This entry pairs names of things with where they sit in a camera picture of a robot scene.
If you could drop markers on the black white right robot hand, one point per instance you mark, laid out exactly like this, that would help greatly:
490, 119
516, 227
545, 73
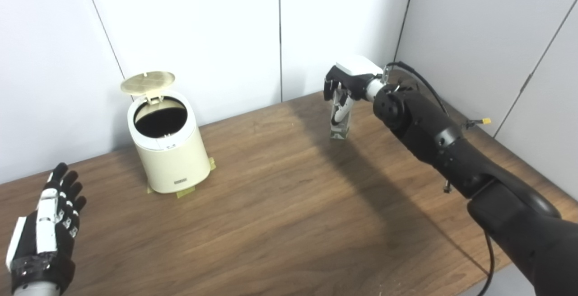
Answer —
356, 77

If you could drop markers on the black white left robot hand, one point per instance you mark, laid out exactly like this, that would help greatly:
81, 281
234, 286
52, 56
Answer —
45, 237

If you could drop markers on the white green milk carton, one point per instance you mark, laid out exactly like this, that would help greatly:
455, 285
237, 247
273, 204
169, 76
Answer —
341, 129

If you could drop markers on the cream-colored plastic bin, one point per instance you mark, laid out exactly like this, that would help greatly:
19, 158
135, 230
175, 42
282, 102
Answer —
174, 160

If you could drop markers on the cream round bin lid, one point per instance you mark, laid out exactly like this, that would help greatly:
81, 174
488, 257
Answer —
148, 82

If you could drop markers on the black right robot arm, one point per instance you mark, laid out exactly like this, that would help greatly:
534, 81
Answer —
474, 160

